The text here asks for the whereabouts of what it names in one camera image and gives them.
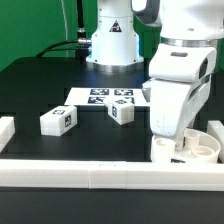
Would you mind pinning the black cable upright connector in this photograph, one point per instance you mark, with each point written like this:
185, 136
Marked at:
81, 33

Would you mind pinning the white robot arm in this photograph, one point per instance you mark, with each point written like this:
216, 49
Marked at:
183, 23

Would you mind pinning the white U-shaped fence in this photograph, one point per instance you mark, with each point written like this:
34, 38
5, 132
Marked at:
110, 175

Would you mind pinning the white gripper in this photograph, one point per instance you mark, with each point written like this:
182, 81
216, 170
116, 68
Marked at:
178, 87

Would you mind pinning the white paper marker sheet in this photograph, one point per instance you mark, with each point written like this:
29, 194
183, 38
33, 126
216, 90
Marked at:
96, 96

